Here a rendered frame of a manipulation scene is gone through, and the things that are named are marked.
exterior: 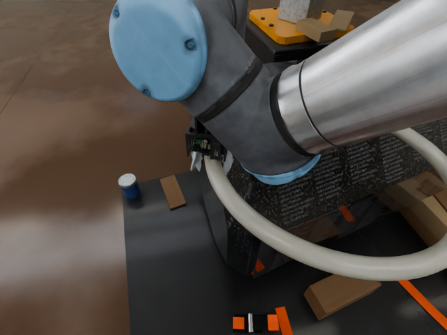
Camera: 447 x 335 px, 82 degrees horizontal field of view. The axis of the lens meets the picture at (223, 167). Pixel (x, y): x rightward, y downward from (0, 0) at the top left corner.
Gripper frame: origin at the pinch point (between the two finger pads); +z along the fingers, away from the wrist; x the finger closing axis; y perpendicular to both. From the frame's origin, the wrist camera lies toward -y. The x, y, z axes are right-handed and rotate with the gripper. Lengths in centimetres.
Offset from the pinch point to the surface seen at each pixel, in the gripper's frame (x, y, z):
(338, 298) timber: 54, -6, 74
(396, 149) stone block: 57, -35, 14
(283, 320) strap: 34, 3, 87
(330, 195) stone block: 35.1, -16.5, 22.3
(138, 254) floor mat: -41, -16, 89
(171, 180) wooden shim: -39, -66, 85
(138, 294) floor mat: -34, 3, 89
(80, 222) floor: -83, -30, 91
